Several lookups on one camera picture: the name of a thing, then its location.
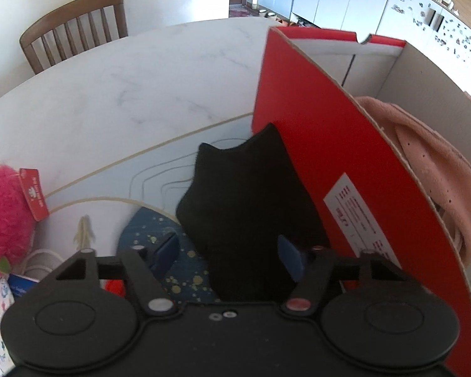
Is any white coiled cable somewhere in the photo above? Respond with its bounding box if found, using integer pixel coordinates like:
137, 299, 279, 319
19, 248, 70, 282

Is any wooden slat-back chair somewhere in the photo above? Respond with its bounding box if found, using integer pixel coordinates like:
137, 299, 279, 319
19, 0, 128, 74

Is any black knitted garment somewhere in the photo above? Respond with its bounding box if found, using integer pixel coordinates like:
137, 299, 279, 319
176, 124, 329, 303

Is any red cardboard box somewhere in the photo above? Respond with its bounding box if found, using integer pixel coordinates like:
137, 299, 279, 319
252, 27, 471, 376

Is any blue patterned table mat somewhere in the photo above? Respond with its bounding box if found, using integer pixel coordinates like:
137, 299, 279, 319
25, 114, 252, 303

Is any white fridge with magnets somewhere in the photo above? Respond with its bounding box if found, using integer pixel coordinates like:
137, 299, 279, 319
377, 0, 471, 96

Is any pink knitted garment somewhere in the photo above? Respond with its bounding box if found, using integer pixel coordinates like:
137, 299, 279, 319
355, 96, 471, 266

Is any blue and white box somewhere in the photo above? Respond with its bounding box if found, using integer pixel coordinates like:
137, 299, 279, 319
7, 274, 39, 300

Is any pink fluffy strawberry plush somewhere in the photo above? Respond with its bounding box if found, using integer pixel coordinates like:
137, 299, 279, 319
0, 164, 35, 276

